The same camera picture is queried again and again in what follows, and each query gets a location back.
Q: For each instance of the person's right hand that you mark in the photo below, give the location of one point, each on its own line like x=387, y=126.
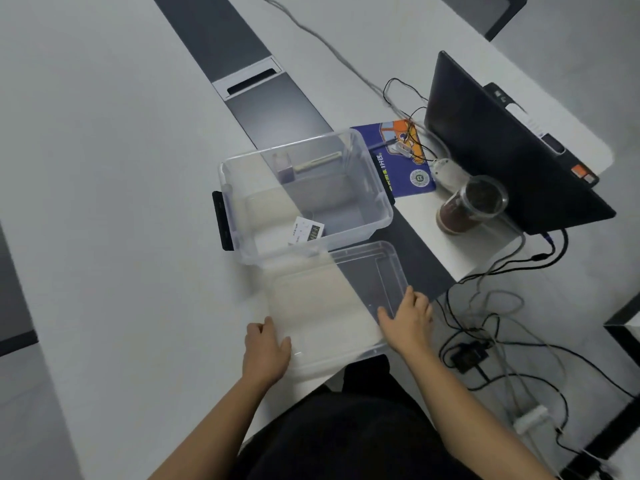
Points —
x=410, y=324

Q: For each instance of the person's left hand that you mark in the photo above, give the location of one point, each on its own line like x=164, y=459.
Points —
x=265, y=352

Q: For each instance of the person's left thumb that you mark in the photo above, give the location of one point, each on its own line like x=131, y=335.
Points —
x=286, y=348

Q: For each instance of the person's right thumb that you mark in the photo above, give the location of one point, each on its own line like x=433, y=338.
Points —
x=386, y=319

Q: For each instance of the transparent plastic box lid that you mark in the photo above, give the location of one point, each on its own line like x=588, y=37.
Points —
x=330, y=304

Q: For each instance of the person's right forearm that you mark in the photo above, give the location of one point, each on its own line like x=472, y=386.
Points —
x=465, y=409

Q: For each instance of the person's left forearm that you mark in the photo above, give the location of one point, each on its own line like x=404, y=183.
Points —
x=220, y=429

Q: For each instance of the black power adapter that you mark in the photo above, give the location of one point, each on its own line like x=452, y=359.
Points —
x=469, y=355

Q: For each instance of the person's black clothing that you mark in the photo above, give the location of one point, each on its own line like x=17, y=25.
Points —
x=350, y=429

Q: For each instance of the white label card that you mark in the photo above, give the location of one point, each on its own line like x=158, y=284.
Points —
x=306, y=231

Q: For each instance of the clear cup with brown drink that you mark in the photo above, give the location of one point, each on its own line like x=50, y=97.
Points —
x=467, y=207

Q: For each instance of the transparent plastic storage box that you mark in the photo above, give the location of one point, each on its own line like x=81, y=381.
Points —
x=320, y=194

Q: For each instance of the blue printed booklet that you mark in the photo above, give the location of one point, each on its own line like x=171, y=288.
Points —
x=400, y=169

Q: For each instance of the white round charger plug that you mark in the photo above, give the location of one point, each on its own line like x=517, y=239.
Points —
x=447, y=170

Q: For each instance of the small white dongle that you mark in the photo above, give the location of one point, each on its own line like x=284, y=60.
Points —
x=403, y=148

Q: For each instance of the white power strip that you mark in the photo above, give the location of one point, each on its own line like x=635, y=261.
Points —
x=531, y=419

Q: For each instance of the black laptop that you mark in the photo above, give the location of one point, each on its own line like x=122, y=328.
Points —
x=500, y=144

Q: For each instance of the black table leg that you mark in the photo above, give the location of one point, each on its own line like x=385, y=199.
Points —
x=624, y=324

